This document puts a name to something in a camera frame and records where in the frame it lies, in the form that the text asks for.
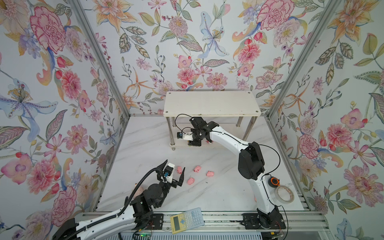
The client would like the pink pig toy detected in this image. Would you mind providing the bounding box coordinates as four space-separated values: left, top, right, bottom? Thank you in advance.
187 178 195 185
207 171 215 177
194 166 201 173
177 166 183 175

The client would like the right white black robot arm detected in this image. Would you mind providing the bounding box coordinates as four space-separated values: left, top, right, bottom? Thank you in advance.
177 117 282 229

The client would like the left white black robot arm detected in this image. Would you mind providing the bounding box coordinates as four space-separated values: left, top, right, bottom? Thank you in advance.
52 161 185 240

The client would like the white two-tier shelf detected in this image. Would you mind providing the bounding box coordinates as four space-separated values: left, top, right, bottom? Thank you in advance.
164 91 262 151

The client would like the pink ceramic jar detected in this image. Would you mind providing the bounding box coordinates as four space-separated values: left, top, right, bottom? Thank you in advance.
133 187 144 199

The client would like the yellow blue calculator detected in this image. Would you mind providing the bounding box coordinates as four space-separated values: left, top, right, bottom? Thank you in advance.
170 208 205 234

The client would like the black orange tape measure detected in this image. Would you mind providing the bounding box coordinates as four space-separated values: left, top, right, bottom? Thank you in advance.
268 177 280 188

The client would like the clear tape roll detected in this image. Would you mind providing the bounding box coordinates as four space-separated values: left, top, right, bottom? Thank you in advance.
274 186 295 204

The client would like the black corrugated cable conduit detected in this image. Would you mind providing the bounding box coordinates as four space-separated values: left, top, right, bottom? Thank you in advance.
62 167 164 240

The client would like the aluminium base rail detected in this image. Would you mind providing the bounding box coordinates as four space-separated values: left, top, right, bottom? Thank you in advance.
75 210 333 239

